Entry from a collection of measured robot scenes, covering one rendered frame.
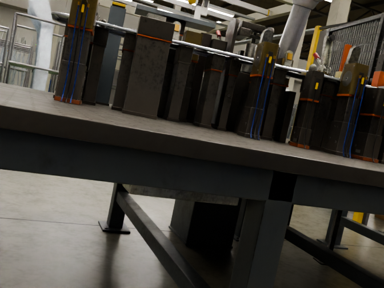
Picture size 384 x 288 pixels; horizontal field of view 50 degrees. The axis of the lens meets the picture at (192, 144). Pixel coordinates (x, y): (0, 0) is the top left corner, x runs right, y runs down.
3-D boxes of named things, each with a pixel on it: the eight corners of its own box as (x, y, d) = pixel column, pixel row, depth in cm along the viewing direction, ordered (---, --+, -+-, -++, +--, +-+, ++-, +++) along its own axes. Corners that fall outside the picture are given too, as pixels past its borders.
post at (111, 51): (92, 102, 186) (110, 4, 183) (92, 102, 194) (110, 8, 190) (108, 106, 188) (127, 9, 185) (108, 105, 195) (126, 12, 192)
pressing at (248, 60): (48, 10, 140) (49, 6, 140) (56, 22, 162) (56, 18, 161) (396, 94, 170) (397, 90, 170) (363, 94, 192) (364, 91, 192)
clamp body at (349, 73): (338, 157, 150) (360, 62, 148) (322, 152, 162) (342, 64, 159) (354, 160, 152) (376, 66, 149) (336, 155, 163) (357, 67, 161)
